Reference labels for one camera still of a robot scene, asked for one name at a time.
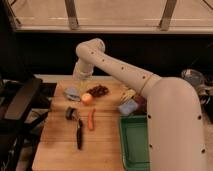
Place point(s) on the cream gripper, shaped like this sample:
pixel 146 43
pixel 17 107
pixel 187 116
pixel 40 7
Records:
pixel 81 75

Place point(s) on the blue grey towel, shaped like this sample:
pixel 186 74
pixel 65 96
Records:
pixel 72 94

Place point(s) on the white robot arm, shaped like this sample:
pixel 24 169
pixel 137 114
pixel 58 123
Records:
pixel 174 115

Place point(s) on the green plastic tray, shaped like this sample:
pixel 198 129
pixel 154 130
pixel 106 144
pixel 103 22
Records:
pixel 134 143

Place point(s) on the bunch of dark grapes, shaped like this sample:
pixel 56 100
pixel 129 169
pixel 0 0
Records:
pixel 98 91

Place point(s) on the yellow apple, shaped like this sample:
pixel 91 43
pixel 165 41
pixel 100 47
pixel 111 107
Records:
pixel 87 99

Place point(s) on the orange carrot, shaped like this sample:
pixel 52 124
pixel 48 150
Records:
pixel 90 121

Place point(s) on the pale corn cob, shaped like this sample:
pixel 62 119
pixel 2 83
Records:
pixel 128 94

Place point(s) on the blue sponge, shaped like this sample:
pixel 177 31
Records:
pixel 128 107

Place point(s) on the dark purple plate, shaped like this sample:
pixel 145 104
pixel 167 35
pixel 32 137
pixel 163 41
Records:
pixel 142 104

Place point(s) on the metal pot with lid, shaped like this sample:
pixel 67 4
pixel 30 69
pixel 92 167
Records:
pixel 194 77

